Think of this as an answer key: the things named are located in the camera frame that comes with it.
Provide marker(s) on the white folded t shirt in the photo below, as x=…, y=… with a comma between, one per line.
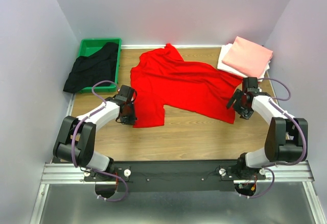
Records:
x=223, y=67

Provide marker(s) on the pink folded t shirt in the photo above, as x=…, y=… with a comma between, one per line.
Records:
x=247, y=57

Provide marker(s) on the green plastic bin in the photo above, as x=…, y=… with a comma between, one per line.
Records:
x=88, y=47

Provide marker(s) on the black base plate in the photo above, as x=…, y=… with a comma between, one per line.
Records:
x=184, y=175

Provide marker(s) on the red t shirt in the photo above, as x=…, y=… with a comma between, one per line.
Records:
x=162, y=78

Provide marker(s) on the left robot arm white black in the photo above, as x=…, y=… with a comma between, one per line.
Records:
x=75, y=142

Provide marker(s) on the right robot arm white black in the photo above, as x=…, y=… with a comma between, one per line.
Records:
x=287, y=138

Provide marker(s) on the aluminium frame rail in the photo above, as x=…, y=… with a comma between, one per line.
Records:
x=65, y=173

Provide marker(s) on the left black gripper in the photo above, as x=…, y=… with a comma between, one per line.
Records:
x=128, y=118

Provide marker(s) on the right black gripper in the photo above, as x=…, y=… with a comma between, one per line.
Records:
x=238, y=104

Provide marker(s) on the black t shirt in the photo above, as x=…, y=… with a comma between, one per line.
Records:
x=89, y=70

